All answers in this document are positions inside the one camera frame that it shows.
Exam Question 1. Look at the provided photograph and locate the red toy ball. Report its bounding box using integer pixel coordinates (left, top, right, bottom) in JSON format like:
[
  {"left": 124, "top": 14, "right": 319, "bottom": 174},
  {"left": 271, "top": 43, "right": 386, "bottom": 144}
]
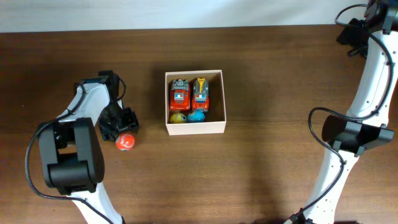
[{"left": 115, "top": 133, "right": 136, "bottom": 151}]

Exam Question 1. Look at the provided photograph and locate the yellow toy ball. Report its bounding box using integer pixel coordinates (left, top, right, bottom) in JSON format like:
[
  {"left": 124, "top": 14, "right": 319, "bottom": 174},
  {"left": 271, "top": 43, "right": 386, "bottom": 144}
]
[{"left": 169, "top": 113, "right": 187, "bottom": 124}]

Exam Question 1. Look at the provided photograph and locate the red fire truck grey top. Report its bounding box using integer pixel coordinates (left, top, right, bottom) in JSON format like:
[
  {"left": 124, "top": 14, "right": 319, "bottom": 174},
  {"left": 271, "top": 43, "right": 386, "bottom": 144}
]
[{"left": 170, "top": 79, "right": 191, "bottom": 111}]

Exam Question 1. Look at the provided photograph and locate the blue toy ball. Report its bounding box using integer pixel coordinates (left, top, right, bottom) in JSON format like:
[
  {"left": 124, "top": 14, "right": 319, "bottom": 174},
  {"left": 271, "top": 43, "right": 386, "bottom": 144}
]
[{"left": 187, "top": 110, "right": 205, "bottom": 123}]

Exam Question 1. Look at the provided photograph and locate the fire truck with yellow ladder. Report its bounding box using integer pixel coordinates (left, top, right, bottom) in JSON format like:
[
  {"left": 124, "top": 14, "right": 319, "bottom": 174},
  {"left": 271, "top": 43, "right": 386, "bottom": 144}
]
[{"left": 192, "top": 78, "right": 210, "bottom": 113}]

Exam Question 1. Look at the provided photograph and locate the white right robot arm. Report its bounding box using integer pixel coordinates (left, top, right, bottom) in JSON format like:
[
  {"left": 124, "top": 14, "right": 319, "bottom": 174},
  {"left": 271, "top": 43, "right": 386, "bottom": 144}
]
[{"left": 286, "top": 1, "right": 397, "bottom": 223}]

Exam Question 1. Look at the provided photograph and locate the pink cardboard box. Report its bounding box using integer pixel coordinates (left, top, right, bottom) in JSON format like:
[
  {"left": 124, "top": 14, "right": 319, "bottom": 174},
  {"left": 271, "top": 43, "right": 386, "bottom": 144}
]
[{"left": 164, "top": 70, "right": 227, "bottom": 136}]

